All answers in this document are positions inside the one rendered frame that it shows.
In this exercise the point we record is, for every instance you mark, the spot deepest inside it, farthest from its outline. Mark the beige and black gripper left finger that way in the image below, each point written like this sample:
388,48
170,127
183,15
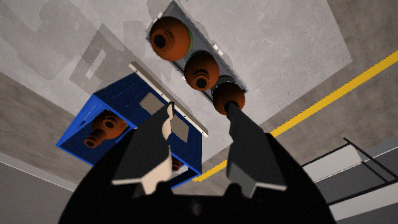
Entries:
131,168

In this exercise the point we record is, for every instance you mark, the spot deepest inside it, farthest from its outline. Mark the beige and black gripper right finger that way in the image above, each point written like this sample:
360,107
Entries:
268,173

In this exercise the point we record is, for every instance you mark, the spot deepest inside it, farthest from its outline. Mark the grey rectangular tray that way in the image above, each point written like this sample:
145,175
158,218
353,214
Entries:
199,44

